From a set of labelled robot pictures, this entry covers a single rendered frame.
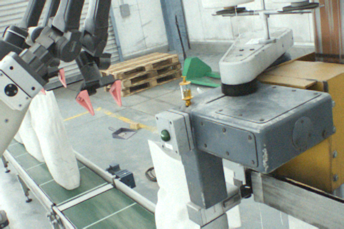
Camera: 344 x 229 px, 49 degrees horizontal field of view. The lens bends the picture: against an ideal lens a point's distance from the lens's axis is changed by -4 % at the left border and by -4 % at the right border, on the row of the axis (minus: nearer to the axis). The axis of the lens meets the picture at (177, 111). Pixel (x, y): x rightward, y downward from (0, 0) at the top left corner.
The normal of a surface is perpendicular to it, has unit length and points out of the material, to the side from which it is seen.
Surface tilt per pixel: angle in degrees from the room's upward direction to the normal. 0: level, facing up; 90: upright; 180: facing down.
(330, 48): 90
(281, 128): 90
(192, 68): 75
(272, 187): 90
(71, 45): 120
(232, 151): 90
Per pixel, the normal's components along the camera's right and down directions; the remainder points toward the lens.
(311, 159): -0.80, 0.32
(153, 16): 0.57, 0.17
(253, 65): 0.85, 0.01
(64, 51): 0.76, 0.52
